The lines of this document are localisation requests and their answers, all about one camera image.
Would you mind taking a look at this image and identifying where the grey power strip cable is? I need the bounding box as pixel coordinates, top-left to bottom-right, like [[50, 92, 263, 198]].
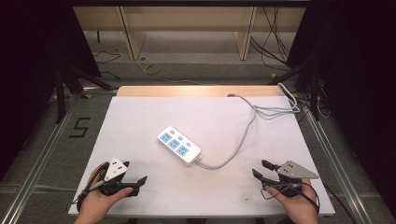
[[197, 81, 302, 171]]

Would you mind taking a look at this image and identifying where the bundle of black cables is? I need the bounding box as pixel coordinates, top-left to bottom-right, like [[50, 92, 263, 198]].
[[249, 6, 301, 73]]

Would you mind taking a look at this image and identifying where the person's left hand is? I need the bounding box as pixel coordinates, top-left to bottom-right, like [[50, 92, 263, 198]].
[[74, 161, 134, 224]]

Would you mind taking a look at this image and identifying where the white table mat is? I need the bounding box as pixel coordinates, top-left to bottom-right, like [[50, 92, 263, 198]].
[[67, 95, 336, 218]]

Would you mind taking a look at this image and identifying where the person's right hand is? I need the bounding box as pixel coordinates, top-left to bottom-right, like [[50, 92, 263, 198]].
[[264, 178, 320, 224]]

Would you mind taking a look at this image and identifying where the white floor cable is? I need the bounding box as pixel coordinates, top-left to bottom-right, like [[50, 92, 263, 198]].
[[134, 58, 204, 86]]

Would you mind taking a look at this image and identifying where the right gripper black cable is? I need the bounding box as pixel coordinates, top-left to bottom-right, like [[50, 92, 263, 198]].
[[259, 181, 357, 224]]

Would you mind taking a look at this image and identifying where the aluminium floor rail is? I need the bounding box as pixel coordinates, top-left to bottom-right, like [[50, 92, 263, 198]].
[[302, 104, 376, 224], [0, 91, 84, 224]]

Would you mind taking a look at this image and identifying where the thin black floor cable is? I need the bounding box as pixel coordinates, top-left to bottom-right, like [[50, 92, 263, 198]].
[[92, 49, 123, 80]]

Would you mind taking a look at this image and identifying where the yellow tape roll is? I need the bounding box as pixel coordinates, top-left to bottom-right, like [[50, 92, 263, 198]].
[[145, 63, 161, 76]]

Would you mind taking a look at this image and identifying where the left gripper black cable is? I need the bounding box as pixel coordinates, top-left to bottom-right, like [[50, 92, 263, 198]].
[[70, 163, 108, 213]]

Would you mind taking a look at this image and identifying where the black curtain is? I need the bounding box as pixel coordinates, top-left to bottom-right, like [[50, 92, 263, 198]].
[[285, 0, 396, 218], [0, 0, 103, 183]]

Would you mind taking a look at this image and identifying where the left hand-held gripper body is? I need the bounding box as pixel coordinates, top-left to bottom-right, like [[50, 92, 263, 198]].
[[99, 157, 140, 198]]

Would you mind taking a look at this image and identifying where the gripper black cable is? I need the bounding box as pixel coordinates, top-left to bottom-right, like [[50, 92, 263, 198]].
[[259, 181, 357, 224], [70, 163, 108, 213]]

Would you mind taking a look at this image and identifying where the white power strip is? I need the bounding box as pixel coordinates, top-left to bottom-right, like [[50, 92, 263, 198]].
[[157, 125, 203, 167]]

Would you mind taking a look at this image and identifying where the light wooden shelf unit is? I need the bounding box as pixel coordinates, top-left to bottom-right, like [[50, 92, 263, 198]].
[[72, 6, 308, 62]]

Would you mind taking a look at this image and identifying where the black metal stand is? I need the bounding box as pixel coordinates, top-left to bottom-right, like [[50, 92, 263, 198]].
[[266, 52, 322, 122], [53, 63, 114, 125]]

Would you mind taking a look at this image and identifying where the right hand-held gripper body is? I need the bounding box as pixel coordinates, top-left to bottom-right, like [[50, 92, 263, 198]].
[[276, 160, 320, 198]]

